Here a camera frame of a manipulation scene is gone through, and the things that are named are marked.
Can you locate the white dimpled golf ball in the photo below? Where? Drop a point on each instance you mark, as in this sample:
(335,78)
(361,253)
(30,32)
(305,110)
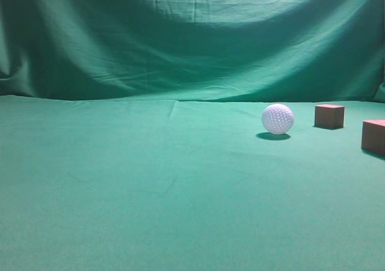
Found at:
(277,119)

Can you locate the brown wooden cube block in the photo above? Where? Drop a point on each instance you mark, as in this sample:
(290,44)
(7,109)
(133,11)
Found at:
(329,116)

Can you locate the brown cube block at edge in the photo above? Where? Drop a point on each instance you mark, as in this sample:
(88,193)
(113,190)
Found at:
(373,136)

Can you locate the green cloth backdrop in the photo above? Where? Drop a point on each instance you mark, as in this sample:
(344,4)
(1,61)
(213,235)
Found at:
(132,139)

